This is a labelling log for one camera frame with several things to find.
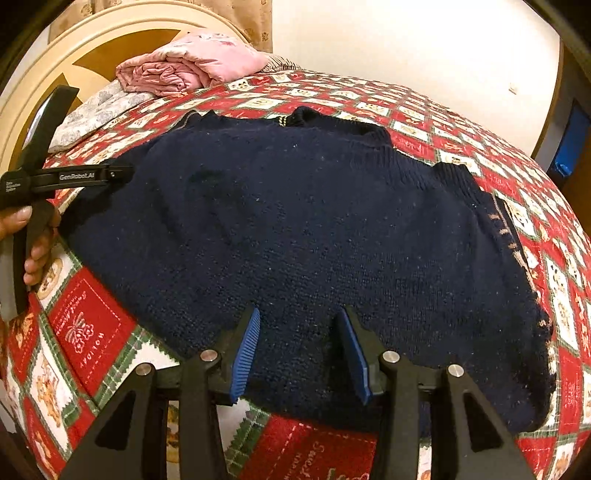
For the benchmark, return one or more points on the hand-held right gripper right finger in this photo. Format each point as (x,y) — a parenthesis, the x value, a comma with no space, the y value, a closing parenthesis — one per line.
(355,355)

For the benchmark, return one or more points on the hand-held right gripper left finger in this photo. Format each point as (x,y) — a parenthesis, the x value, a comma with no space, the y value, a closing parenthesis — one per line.
(244,355)

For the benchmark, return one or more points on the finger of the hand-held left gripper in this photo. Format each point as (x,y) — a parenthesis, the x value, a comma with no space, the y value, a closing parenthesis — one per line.
(122,174)

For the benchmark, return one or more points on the dark navy patterned knit sweater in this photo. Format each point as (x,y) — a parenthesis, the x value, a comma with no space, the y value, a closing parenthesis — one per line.
(300,230)

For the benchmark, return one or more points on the person's left hand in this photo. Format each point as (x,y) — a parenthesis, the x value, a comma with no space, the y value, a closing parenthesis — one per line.
(11,222)

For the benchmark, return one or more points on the grey floral pillow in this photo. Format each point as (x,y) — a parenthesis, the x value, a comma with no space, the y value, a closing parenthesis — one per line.
(92,115)

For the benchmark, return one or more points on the cream and wood headboard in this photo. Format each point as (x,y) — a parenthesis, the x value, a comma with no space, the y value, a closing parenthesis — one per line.
(27,92)

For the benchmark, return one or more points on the folded pink quilt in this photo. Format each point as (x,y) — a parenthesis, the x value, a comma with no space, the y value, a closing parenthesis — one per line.
(194,60)

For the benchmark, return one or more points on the red checked printed bedspread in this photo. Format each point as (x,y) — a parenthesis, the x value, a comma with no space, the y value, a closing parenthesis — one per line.
(92,323)

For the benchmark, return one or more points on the striped pillow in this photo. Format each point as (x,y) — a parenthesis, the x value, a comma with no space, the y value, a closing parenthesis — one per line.
(281,62)

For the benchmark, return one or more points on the beige floral curtain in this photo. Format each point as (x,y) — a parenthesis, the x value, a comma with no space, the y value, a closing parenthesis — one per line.
(249,18)

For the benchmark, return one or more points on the dark wooden door frame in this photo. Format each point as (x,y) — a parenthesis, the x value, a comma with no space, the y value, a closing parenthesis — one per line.
(549,115)

